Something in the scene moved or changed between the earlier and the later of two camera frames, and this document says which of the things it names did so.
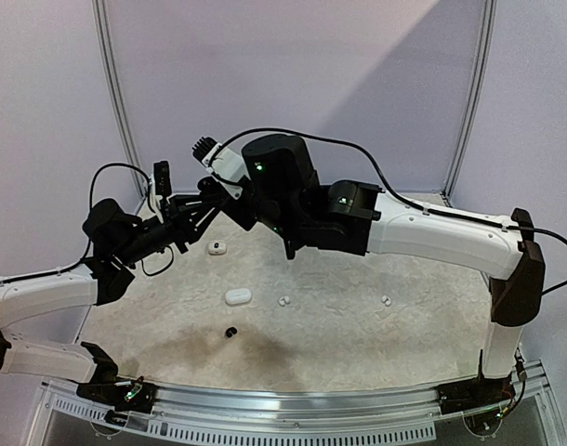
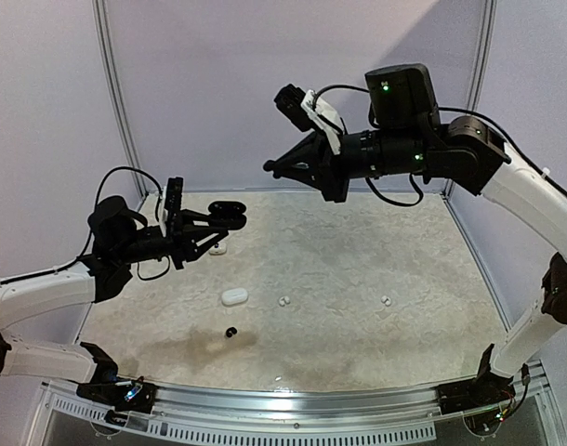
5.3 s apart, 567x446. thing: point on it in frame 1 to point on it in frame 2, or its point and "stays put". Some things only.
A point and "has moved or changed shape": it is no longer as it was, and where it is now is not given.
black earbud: x=230 y=331 stays put
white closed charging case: x=238 y=295 stays put
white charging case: x=217 y=247 stays put
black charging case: x=212 y=192 has moved or changed shape
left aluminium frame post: x=104 y=48 stays put
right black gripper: x=244 y=210 to x=330 y=163
